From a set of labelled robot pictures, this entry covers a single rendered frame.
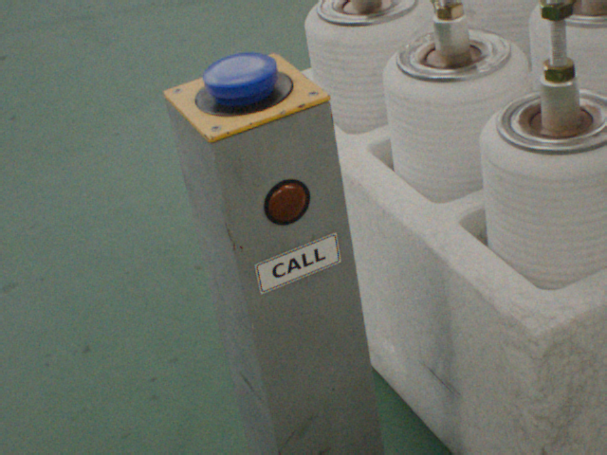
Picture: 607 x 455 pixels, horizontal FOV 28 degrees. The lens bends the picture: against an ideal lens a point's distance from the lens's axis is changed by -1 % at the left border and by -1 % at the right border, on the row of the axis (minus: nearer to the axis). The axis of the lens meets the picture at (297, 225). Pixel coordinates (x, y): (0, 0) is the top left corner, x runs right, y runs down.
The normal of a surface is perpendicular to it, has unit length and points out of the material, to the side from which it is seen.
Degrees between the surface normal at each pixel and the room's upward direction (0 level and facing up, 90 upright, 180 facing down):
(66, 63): 0
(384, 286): 90
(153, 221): 0
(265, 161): 90
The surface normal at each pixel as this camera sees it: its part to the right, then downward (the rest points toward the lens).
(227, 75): -0.15, -0.83
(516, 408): -0.89, 0.35
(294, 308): 0.43, 0.43
